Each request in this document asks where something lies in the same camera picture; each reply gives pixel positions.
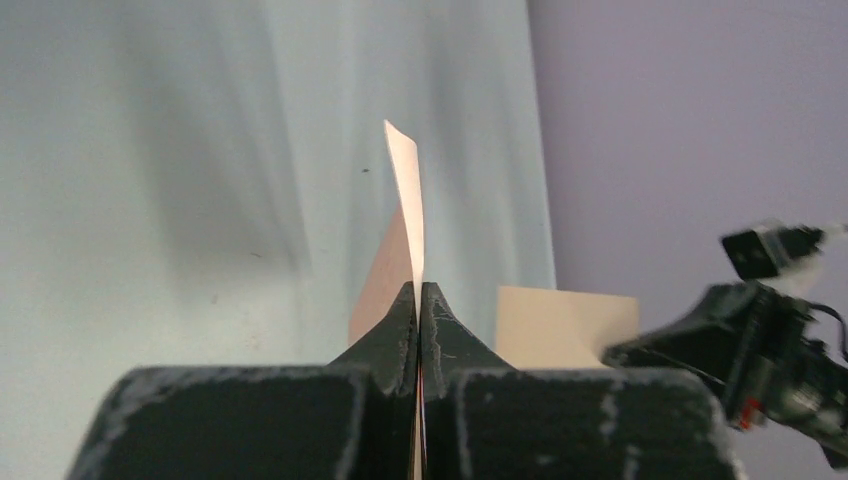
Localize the tan paper envelope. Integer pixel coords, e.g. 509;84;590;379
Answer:
495;286;640;370

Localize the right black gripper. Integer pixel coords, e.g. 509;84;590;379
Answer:
601;283;847;467

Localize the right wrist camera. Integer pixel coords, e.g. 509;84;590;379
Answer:
720;219;847;297

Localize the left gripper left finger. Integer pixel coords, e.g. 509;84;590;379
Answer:
68;284;418;479

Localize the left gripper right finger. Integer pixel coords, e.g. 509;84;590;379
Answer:
420;283;746;479

